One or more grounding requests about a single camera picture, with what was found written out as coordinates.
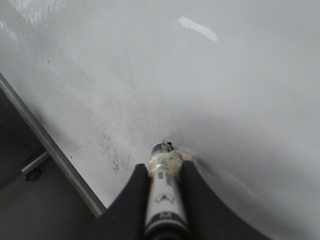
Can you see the white whiteboard with aluminium frame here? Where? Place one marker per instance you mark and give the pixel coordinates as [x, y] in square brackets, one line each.
[235, 83]

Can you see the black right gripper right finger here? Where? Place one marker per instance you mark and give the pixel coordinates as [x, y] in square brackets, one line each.
[208, 217]

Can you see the white black whiteboard marker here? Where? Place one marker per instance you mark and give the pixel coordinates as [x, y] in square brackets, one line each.
[165, 214]

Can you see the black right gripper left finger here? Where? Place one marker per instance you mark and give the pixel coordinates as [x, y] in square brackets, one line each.
[124, 219]

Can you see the whiteboard stand leg with caster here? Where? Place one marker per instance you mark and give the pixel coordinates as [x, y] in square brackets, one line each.
[31, 169]

